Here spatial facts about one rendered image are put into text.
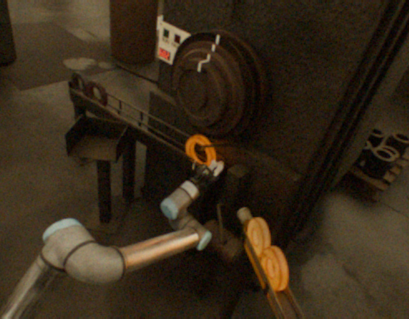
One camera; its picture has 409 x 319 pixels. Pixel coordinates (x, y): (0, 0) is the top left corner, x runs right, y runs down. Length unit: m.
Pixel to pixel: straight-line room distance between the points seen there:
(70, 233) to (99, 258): 0.13
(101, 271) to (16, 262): 1.15
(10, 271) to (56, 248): 1.04
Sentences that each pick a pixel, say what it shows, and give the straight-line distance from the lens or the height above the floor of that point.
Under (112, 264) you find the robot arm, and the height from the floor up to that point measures 0.83.
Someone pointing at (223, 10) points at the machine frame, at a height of 1.40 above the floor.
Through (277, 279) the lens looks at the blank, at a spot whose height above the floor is 0.74.
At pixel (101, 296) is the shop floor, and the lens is 1.99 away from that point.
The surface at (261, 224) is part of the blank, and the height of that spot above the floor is 0.78.
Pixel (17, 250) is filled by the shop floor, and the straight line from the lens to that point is 2.24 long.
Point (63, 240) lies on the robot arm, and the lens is 1.13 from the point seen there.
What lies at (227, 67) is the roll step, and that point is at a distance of 1.31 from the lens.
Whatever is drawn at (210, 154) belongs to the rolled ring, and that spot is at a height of 0.80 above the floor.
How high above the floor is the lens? 1.74
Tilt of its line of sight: 38 degrees down
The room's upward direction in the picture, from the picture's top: 12 degrees clockwise
